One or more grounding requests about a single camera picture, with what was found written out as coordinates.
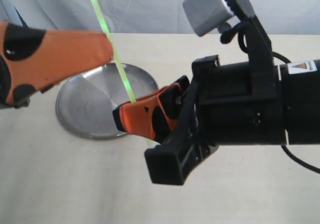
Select black camera cable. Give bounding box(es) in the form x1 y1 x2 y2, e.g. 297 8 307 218
271 51 320 174

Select round stainless steel plate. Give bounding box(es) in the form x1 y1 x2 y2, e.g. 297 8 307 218
55 62 159 140

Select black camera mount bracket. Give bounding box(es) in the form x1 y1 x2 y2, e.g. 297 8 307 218
220 0 277 100

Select white backdrop cloth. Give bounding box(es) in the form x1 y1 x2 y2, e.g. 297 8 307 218
10 0 320 35

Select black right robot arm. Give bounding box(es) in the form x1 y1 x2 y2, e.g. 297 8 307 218
112 55 320 186

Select thin green stick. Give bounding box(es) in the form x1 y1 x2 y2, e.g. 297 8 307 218
84 0 153 148

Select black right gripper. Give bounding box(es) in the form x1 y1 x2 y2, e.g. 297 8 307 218
112 55 286 186

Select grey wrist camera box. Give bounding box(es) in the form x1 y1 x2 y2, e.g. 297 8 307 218
182 0 235 37

